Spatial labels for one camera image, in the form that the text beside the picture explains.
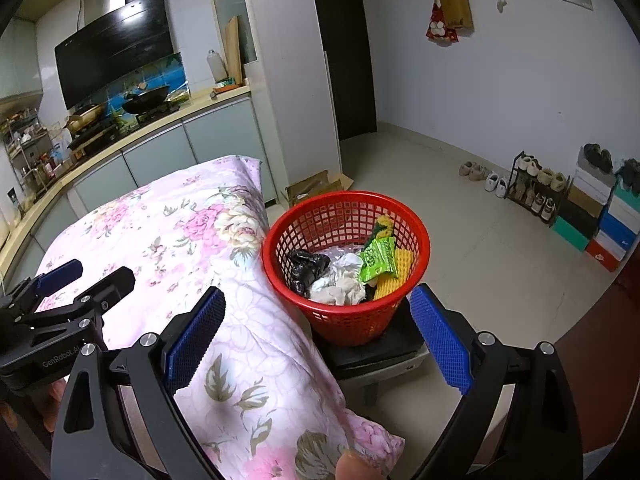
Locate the wooden cutting board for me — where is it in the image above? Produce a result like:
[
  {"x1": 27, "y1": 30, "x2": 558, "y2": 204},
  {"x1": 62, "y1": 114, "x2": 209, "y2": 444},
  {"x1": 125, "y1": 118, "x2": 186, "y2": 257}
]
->
[{"x1": 223, "y1": 15, "x2": 246, "y2": 86}]

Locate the red plastic mesh basket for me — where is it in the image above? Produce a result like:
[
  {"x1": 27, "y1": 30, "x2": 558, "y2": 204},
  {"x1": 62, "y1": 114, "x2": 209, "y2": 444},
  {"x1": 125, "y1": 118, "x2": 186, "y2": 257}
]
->
[{"x1": 262, "y1": 191, "x2": 432, "y2": 348}]

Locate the dark red wooden cabinet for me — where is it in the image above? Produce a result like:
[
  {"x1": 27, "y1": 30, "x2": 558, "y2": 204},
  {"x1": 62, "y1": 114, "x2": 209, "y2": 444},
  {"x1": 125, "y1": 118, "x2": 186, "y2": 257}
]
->
[{"x1": 552, "y1": 240, "x2": 640, "y2": 361}]

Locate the yellow foam net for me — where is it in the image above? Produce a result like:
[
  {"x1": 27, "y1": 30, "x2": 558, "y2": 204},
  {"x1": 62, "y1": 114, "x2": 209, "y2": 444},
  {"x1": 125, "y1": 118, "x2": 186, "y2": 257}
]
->
[{"x1": 372, "y1": 214, "x2": 416, "y2": 302}]

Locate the black wok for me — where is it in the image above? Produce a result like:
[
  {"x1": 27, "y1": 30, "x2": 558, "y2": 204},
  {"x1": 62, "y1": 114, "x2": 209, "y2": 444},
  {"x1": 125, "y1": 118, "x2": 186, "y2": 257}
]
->
[{"x1": 122, "y1": 86, "x2": 172, "y2": 115}]

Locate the golden cooking pot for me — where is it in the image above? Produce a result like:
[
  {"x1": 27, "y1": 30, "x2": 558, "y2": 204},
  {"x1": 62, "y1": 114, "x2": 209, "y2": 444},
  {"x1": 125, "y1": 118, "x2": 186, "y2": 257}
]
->
[{"x1": 66, "y1": 105, "x2": 108, "y2": 133}]

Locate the black shoe rack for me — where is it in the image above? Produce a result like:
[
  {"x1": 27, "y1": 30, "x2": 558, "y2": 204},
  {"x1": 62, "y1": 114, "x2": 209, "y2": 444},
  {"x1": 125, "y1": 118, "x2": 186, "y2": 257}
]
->
[{"x1": 504, "y1": 151, "x2": 573, "y2": 223}]

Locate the green snack wrapper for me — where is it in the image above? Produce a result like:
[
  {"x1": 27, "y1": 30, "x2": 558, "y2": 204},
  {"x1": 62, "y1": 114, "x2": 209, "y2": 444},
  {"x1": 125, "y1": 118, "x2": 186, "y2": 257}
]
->
[{"x1": 359, "y1": 236, "x2": 399, "y2": 283}]

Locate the black range hood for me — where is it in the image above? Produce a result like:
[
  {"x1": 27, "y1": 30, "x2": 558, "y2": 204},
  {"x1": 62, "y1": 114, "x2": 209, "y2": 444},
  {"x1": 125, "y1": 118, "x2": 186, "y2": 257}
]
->
[{"x1": 54, "y1": 0, "x2": 173, "y2": 110}]

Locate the glass kitchen wall cabinet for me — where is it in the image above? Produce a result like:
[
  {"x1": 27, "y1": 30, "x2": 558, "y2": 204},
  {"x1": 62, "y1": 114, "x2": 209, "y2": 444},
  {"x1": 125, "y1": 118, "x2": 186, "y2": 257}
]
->
[{"x1": 0, "y1": 17, "x2": 46, "y2": 103}]

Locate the white paper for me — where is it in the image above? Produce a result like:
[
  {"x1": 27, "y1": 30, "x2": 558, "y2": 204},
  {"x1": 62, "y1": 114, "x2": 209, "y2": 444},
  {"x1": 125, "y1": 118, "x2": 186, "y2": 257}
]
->
[{"x1": 307, "y1": 252, "x2": 368, "y2": 306}]

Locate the cardboard box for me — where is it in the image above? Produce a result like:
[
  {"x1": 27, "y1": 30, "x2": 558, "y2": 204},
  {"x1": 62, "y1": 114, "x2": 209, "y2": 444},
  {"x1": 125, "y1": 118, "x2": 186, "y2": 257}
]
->
[{"x1": 285, "y1": 170, "x2": 356, "y2": 208}]

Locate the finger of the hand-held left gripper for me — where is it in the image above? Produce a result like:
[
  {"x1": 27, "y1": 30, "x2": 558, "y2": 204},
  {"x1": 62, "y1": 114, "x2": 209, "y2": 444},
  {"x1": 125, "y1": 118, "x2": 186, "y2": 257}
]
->
[
  {"x1": 0, "y1": 259, "x2": 83, "y2": 322},
  {"x1": 22, "y1": 266, "x2": 137, "y2": 348}
]

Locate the white bottle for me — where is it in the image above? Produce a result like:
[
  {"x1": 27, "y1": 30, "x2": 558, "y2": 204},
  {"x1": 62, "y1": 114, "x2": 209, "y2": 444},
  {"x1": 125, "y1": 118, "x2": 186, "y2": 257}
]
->
[{"x1": 206, "y1": 49, "x2": 228, "y2": 83}]

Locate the black gas stove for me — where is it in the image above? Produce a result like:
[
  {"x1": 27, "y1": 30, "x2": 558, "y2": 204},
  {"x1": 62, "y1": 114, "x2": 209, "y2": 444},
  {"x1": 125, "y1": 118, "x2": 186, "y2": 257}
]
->
[{"x1": 67, "y1": 105, "x2": 183, "y2": 153}]

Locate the person's right hand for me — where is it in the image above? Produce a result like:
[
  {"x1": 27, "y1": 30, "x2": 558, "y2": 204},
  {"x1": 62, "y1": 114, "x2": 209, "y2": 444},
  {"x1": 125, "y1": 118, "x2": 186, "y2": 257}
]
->
[{"x1": 336, "y1": 452, "x2": 396, "y2": 480}]

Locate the blue backsplash picture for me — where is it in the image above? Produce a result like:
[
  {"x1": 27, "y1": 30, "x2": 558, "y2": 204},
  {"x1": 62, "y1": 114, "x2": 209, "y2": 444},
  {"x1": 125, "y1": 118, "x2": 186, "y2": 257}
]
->
[{"x1": 107, "y1": 52, "x2": 193, "y2": 126}]

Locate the red gift bag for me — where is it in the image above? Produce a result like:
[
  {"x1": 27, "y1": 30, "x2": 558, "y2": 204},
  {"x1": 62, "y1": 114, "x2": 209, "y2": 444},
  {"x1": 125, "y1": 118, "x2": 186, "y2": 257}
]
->
[{"x1": 425, "y1": 2, "x2": 460, "y2": 46}]

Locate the brown paper bag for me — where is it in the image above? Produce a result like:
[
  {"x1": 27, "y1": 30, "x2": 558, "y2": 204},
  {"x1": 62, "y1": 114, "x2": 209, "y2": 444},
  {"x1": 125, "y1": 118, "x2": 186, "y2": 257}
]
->
[{"x1": 437, "y1": 0, "x2": 473, "y2": 31}]

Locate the group of assorted shoes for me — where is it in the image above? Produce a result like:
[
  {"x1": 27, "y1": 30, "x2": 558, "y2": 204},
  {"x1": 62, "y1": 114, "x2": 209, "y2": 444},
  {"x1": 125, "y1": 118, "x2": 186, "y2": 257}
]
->
[{"x1": 515, "y1": 155, "x2": 571, "y2": 222}]

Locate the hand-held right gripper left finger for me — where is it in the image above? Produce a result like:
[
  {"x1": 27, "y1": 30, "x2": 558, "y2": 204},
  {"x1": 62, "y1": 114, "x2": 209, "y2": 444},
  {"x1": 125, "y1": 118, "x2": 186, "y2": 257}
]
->
[{"x1": 50, "y1": 286, "x2": 227, "y2": 480}]

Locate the dark wooden door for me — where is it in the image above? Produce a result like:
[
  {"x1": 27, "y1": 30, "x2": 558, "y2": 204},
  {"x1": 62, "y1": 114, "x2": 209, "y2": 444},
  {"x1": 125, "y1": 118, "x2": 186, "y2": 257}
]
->
[{"x1": 307, "y1": 0, "x2": 378, "y2": 142}]

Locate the kitchen counter with cabinets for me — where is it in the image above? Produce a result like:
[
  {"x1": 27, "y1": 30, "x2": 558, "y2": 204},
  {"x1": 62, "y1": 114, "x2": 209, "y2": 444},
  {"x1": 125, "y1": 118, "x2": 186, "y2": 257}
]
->
[{"x1": 0, "y1": 82, "x2": 276, "y2": 286}]

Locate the pink floral blanket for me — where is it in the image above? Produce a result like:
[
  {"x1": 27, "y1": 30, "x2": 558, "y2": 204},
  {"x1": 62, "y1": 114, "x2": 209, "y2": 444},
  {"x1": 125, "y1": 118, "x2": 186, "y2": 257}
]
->
[{"x1": 37, "y1": 155, "x2": 406, "y2": 480}]

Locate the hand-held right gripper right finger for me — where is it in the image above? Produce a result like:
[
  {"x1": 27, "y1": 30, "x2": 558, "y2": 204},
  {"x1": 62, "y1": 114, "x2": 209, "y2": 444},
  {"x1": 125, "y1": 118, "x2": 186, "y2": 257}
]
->
[{"x1": 409, "y1": 283, "x2": 585, "y2": 480}]

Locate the black cushioned grey stool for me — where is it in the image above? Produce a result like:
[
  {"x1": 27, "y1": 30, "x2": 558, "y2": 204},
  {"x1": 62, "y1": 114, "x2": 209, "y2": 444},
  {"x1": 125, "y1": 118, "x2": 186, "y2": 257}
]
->
[{"x1": 310, "y1": 305, "x2": 431, "y2": 408}]

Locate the metal kitchen rack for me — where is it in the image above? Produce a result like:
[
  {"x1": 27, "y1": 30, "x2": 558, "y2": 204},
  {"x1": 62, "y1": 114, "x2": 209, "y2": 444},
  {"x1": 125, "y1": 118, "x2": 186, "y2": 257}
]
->
[{"x1": 0, "y1": 107, "x2": 68, "y2": 221}]

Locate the black plastic bag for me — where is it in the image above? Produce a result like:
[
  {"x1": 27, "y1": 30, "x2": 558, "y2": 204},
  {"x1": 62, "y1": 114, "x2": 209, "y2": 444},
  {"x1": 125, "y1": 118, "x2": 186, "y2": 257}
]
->
[{"x1": 286, "y1": 249, "x2": 331, "y2": 297}]

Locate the stack of shoe boxes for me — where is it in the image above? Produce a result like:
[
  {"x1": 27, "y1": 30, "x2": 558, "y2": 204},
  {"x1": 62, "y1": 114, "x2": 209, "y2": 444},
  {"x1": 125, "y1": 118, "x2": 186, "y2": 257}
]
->
[{"x1": 550, "y1": 152, "x2": 640, "y2": 273}]

